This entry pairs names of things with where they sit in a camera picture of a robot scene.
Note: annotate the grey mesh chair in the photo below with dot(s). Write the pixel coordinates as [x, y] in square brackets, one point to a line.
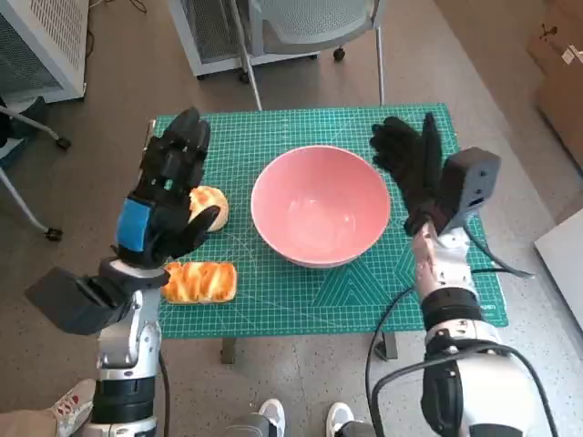
[314, 23]

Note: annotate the person's foot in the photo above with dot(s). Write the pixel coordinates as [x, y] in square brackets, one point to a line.
[73, 405]

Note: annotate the round toy bread bun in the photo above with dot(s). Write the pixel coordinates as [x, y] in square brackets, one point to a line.
[214, 196]

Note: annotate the grey office chair base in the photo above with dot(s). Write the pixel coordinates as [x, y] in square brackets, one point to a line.
[27, 122]

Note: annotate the dark table leg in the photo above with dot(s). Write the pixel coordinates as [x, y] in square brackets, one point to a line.
[391, 347]

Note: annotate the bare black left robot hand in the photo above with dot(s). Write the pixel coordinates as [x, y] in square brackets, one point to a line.
[168, 227]

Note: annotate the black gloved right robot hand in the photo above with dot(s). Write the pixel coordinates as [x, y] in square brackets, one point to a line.
[410, 159]

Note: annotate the rectangular braided toy bread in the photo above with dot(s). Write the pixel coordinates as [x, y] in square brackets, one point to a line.
[205, 282]

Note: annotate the person's leg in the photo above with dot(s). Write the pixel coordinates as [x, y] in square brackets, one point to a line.
[27, 423]

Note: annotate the pink bowl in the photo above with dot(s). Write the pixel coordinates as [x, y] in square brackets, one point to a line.
[319, 205]

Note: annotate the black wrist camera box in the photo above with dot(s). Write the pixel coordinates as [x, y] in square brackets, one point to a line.
[473, 182]
[68, 300]

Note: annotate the brown cardboard box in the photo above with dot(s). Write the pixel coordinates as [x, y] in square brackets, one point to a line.
[560, 82]

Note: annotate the green cutting mat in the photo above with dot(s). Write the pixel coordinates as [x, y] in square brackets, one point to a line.
[282, 309]

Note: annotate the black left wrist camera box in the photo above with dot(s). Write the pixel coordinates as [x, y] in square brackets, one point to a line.
[68, 300]

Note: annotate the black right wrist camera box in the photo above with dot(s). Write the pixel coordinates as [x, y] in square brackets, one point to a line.
[473, 182]

